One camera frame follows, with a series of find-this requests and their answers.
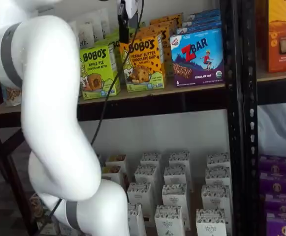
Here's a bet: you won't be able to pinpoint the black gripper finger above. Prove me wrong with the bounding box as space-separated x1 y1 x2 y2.
119 13 130 44

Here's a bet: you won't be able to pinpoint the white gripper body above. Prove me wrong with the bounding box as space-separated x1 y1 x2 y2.
116 0 144 18

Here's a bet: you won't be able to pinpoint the orange Bobo's oat bites box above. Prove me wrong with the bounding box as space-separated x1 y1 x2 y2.
149 18 180 35
132 24 172 77
119 34 167 93
149 12 184 25

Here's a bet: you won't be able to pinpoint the wooden shelf board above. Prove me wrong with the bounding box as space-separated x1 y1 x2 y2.
255 70 286 82
0 83 226 116

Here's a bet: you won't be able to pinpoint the blue Zbar chocolate chip box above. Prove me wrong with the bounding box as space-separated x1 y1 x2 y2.
176 21 222 35
188 8 221 20
182 14 222 27
169 28 225 87

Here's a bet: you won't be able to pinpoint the white carton with colourful top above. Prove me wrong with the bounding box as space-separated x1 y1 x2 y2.
105 154 128 174
100 165 123 184

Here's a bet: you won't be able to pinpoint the large orange snack box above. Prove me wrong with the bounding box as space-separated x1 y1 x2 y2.
265 0 286 73

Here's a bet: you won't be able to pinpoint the white cartons on lower shelf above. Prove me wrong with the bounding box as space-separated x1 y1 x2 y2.
142 186 205 236

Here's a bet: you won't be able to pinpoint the purple snack box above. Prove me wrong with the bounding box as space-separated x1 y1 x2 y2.
265 212 286 236
264 193 286 214
259 154 286 175
259 172 286 195

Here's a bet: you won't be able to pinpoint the small white snack box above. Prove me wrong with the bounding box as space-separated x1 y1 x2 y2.
38 216 60 236

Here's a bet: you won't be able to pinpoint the white granola bag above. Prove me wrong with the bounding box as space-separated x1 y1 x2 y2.
76 22 95 49
99 8 111 37
91 13 104 41

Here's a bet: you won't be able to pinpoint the blue label granola bag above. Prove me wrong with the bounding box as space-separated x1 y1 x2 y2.
1 85 23 107

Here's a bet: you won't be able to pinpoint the white patterned carton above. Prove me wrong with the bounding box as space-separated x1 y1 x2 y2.
127 181 155 218
168 151 191 169
161 183 191 231
201 184 232 211
196 208 227 236
134 164 159 185
163 165 188 186
205 166 232 187
127 203 147 236
154 205 186 236
206 152 231 170
140 152 162 168

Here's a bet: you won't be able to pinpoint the brown patterned snack bag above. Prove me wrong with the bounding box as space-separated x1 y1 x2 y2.
29 193 46 218

